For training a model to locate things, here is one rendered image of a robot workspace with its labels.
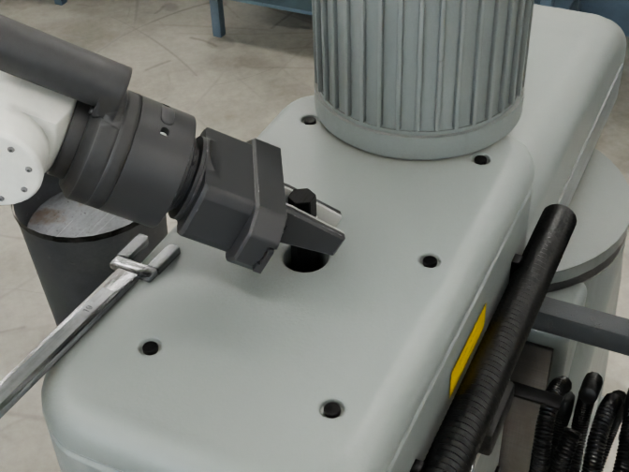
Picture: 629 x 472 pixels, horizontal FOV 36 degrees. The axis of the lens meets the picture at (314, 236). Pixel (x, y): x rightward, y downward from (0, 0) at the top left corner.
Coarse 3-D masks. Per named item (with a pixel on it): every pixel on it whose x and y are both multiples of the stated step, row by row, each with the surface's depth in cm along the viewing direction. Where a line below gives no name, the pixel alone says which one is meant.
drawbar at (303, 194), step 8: (296, 192) 75; (304, 192) 75; (312, 192) 75; (288, 200) 75; (296, 200) 74; (304, 200) 74; (312, 200) 74; (304, 208) 74; (312, 208) 75; (296, 248) 77; (296, 256) 77; (304, 256) 77; (312, 256) 77; (296, 264) 78; (304, 264) 78; (312, 264) 78; (304, 272) 78
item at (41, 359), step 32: (128, 256) 78; (160, 256) 78; (96, 288) 75; (128, 288) 76; (64, 320) 72; (96, 320) 73; (32, 352) 70; (64, 352) 70; (0, 384) 68; (32, 384) 68; (0, 416) 66
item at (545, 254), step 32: (544, 224) 94; (576, 224) 97; (544, 256) 90; (512, 288) 87; (544, 288) 88; (512, 320) 84; (480, 352) 82; (512, 352) 82; (480, 384) 78; (448, 416) 77; (480, 416) 76; (448, 448) 74
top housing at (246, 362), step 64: (320, 128) 93; (320, 192) 85; (384, 192) 85; (448, 192) 84; (512, 192) 85; (192, 256) 79; (320, 256) 80; (384, 256) 78; (448, 256) 78; (512, 256) 90; (128, 320) 73; (192, 320) 73; (256, 320) 73; (320, 320) 73; (384, 320) 72; (448, 320) 74; (64, 384) 69; (128, 384) 68; (192, 384) 68; (256, 384) 68; (320, 384) 68; (384, 384) 68; (448, 384) 77; (64, 448) 69; (128, 448) 65; (192, 448) 64; (256, 448) 64; (320, 448) 63; (384, 448) 65
